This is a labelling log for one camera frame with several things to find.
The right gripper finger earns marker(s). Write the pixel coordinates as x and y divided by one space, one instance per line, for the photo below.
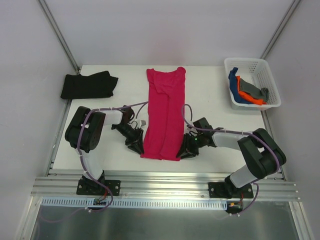
187 154
183 150

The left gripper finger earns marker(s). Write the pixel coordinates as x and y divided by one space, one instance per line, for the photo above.
135 136
137 148

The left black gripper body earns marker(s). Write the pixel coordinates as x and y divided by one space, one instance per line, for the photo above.
135 138

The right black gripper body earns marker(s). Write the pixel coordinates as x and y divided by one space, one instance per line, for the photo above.
190 144

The pink t shirt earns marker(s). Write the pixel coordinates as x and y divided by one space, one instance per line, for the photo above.
165 131

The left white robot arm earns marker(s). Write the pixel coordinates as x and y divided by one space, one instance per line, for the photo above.
84 132

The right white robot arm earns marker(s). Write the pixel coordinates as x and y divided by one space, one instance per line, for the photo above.
261 154

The black folded t shirt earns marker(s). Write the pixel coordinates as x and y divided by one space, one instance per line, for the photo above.
95 86

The orange t shirt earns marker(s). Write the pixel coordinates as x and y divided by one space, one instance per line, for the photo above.
245 96

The blue t shirt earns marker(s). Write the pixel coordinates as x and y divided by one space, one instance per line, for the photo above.
233 86

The grey t shirt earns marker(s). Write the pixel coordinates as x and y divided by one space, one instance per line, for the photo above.
254 91

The white plastic basket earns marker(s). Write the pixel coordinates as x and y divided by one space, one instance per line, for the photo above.
257 72

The left corner aluminium profile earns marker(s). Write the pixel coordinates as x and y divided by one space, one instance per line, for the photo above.
58 33

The corner aluminium profile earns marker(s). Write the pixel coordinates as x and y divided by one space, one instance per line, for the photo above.
294 5
58 33

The right corner aluminium profile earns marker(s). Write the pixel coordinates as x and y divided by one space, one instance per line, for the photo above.
294 5

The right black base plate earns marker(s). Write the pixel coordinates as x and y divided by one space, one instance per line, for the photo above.
224 191

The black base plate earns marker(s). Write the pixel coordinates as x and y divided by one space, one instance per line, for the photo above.
91 188
224 191

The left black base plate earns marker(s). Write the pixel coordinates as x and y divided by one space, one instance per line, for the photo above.
91 188

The white slotted cable duct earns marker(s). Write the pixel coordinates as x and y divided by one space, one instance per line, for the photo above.
135 203

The aluminium mounting rail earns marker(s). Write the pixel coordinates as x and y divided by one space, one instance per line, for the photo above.
162 185

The left table edge rail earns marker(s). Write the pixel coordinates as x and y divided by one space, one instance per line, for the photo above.
58 137

